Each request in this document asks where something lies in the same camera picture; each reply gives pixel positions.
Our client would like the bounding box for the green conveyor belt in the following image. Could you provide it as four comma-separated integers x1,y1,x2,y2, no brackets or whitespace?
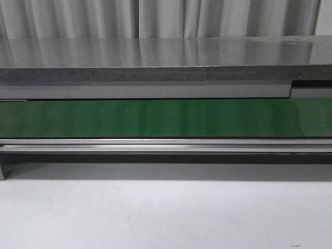
1,98,331,138

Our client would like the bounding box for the grey stone slab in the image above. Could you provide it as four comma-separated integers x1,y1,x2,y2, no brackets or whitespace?
1,36,331,82

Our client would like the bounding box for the white pleated curtain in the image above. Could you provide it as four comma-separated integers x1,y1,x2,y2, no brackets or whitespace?
1,1,331,39

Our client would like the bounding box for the grey rear conveyor guard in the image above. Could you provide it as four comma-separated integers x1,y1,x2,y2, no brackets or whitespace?
1,80,331,100

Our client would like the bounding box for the grey conveyor support leg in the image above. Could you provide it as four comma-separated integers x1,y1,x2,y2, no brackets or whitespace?
0,154,11,181

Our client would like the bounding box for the aluminium front conveyor rail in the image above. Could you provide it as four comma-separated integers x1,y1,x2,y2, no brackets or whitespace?
1,137,331,154

